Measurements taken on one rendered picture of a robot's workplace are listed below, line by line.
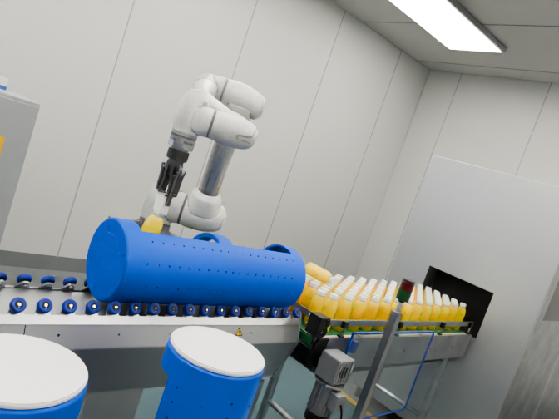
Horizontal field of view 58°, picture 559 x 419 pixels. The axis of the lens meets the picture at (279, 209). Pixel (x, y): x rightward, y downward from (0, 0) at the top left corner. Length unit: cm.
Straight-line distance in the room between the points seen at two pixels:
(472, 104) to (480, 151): 65
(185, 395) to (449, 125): 600
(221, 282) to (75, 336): 54
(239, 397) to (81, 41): 360
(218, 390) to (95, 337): 53
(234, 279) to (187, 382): 64
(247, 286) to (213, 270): 19
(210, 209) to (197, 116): 80
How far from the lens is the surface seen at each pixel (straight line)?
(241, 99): 227
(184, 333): 152
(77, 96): 457
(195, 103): 175
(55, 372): 118
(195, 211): 246
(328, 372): 233
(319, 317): 226
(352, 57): 627
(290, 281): 216
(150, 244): 173
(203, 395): 140
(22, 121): 317
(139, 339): 184
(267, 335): 222
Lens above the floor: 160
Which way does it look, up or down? 6 degrees down
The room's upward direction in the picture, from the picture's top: 19 degrees clockwise
